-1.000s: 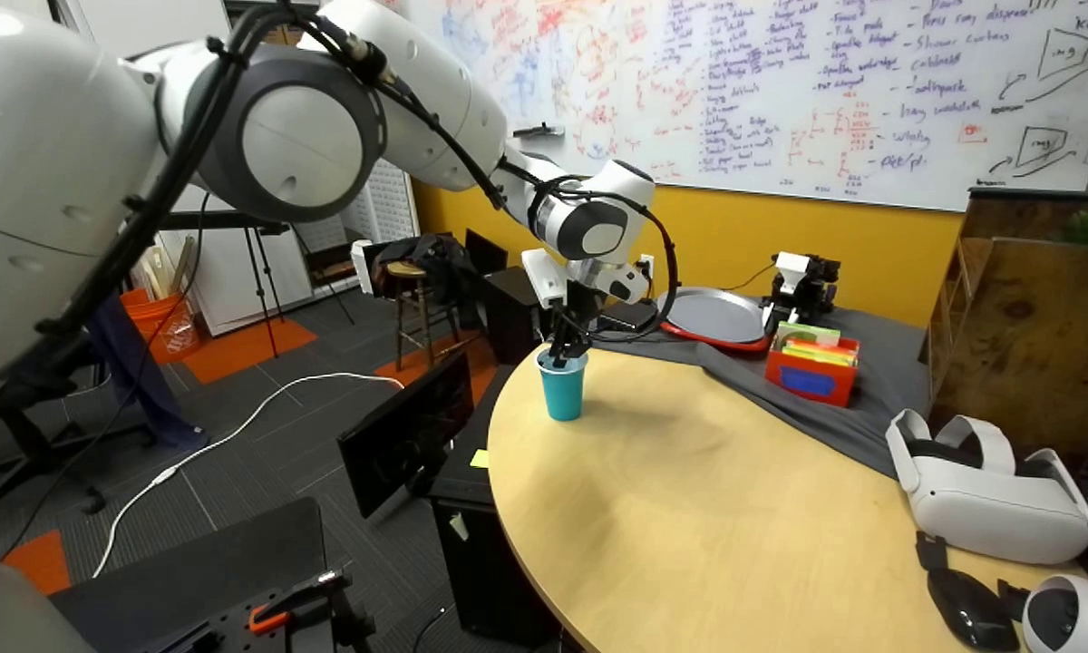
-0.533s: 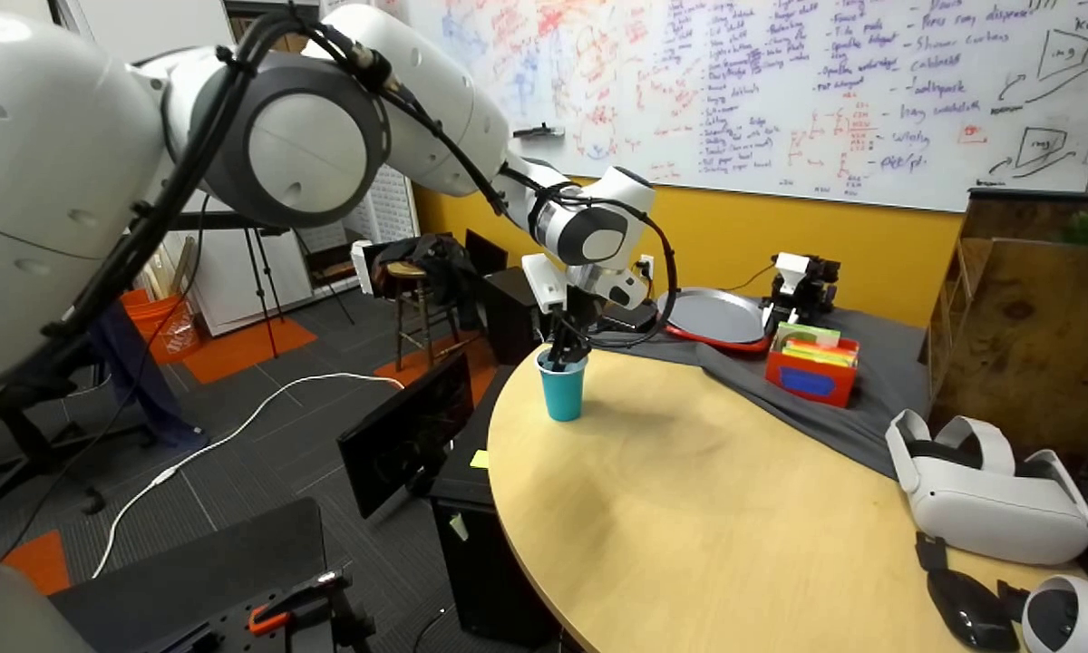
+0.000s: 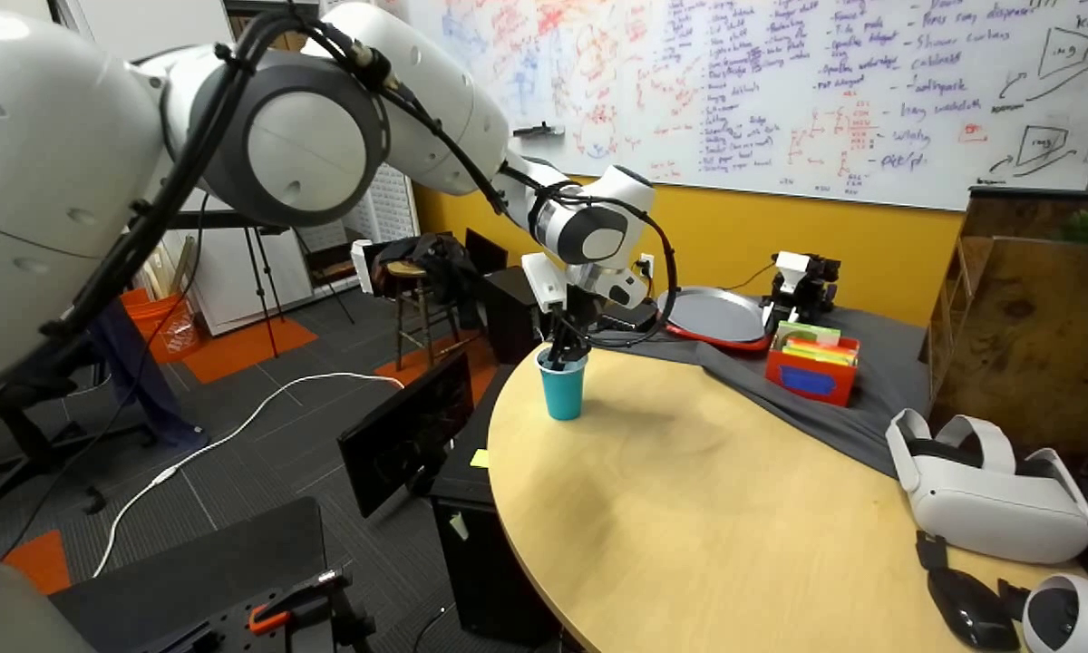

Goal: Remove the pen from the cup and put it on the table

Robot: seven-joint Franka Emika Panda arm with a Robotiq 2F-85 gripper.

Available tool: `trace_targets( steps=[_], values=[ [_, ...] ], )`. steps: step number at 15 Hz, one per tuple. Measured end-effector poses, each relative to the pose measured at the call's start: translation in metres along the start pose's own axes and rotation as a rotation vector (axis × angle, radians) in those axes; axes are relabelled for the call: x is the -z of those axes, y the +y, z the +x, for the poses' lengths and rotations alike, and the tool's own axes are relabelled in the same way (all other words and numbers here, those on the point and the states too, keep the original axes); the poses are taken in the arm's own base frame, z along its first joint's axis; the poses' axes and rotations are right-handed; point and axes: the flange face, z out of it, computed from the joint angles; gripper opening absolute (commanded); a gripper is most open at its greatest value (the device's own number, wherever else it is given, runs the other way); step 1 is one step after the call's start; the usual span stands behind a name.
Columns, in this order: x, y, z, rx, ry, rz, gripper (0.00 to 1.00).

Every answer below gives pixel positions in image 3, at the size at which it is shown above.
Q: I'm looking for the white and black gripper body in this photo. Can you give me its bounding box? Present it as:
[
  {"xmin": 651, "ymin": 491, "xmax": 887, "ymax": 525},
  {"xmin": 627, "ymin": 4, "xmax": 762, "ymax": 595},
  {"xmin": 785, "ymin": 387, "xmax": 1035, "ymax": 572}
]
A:
[{"xmin": 564, "ymin": 257, "xmax": 665, "ymax": 333}]

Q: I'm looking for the teal plastic cup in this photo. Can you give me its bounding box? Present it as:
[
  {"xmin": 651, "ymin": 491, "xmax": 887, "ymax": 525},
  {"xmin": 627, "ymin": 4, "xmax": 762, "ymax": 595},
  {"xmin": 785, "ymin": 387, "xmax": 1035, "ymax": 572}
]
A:
[{"xmin": 535, "ymin": 346, "xmax": 590, "ymax": 425}]

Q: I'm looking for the red round tray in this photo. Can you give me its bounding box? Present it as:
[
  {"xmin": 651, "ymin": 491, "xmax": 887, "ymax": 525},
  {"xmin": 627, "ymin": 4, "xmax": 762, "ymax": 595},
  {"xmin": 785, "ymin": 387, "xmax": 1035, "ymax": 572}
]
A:
[{"xmin": 659, "ymin": 282, "xmax": 775, "ymax": 358}]

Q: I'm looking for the black stool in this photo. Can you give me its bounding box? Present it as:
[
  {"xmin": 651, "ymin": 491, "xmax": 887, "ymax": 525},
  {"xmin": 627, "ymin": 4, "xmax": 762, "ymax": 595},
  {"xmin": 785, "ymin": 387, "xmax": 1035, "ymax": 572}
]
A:
[{"xmin": 350, "ymin": 230, "xmax": 483, "ymax": 373}]

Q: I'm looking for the black monitor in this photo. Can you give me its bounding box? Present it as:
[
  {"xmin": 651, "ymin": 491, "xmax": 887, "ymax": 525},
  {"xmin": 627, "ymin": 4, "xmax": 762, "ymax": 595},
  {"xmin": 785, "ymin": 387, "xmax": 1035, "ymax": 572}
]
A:
[{"xmin": 334, "ymin": 349, "xmax": 479, "ymax": 525}]

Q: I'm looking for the black and white spare gripper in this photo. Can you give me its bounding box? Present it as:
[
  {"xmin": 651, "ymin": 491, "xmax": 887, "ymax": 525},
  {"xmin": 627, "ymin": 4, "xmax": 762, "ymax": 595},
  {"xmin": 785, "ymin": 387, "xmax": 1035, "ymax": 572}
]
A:
[{"xmin": 768, "ymin": 246, "xmax": 847, "ymax": 326}]

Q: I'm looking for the red box with colourful cards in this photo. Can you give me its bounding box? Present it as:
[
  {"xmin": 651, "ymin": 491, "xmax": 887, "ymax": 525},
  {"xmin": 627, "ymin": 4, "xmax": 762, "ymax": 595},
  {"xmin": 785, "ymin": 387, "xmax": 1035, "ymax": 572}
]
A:
[{"xmin": 762, "ymin": 320, "xmax": 867, "ymax": 409}]

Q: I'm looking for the whiteboard with writing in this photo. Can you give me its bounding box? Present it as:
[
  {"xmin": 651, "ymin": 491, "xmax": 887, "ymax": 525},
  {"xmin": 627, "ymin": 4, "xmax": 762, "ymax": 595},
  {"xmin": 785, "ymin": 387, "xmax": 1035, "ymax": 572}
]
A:
[{"xmin": 396, "ymin": 0, "xmax": 1088, "ymax": 217}]

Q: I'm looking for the grey cloth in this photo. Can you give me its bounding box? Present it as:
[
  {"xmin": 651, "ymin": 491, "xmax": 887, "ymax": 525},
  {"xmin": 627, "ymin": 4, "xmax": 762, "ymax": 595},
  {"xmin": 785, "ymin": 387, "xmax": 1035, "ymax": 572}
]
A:
[{"xmin": 590, "ymin": 300, "xmax": 936, "ymax": 483}]

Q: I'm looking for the white storage cabinet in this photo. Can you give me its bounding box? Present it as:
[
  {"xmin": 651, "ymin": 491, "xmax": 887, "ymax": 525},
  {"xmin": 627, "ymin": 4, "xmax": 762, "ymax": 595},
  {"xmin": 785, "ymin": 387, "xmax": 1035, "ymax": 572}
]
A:
[{"xmin": 181, "ymin": 160, "xmax": 424, "ymax": 341}]

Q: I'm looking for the black and orange clamp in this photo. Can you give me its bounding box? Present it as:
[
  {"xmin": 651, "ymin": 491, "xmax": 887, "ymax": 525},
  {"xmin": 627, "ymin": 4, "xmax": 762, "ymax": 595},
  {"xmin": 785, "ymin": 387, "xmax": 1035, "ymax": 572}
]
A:
[{"xmin": 245, "ymin": 566, "xmax": 381, "ymax": 653}]

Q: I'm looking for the dark wooden shelf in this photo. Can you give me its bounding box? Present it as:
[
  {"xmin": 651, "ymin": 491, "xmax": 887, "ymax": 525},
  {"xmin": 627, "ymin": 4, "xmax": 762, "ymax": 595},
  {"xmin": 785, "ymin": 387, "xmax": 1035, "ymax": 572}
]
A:
[{"xmin": 924, "ymin": 184, "xmax": 1088, "ymax": 473}]

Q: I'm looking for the white VR headset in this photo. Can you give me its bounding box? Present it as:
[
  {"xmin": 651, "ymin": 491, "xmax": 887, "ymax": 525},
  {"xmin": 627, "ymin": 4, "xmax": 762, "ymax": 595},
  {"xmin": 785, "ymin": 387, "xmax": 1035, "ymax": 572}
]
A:
[{"xmin": 880, "ymin": 408, "xmax": 1088, "ymax": 569}]

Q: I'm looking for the black work bench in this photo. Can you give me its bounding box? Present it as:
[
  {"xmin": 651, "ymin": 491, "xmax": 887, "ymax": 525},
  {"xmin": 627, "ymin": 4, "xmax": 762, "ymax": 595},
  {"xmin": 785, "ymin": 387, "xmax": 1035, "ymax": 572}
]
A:
[{"xmin": 51, "ymin": 495, "xmax": 336, "ymax": 653}]

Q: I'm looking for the white VR controller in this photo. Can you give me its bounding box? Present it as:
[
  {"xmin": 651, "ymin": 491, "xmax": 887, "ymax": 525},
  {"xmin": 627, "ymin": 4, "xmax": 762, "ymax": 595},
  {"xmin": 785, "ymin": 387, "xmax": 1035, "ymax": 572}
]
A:
[{"xmin": 1020, "ymin": 569, "xmax": 1088, "ymax": 653}]

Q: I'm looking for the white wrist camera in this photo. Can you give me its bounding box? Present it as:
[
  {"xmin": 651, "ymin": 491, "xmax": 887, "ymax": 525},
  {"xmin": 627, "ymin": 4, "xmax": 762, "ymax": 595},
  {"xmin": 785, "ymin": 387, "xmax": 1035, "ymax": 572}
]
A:
[{"xmin": 519, "ymin": 246, "xmax": 570, "ymax": 315}]

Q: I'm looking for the white floor cable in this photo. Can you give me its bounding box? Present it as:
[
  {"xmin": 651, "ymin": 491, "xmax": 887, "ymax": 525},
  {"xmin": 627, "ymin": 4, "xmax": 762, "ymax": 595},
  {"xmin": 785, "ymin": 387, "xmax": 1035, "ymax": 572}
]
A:
[{"xmin": 87, "ymin": 368, "xmax": 411, "ymax": 586}]

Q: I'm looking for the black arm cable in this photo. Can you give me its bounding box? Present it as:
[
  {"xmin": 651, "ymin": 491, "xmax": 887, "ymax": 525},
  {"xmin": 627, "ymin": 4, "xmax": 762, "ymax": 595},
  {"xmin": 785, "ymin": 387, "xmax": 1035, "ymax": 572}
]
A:
[{"xmin": 34, "ymin": 6, "xmax": 682, "ymax": 346}]

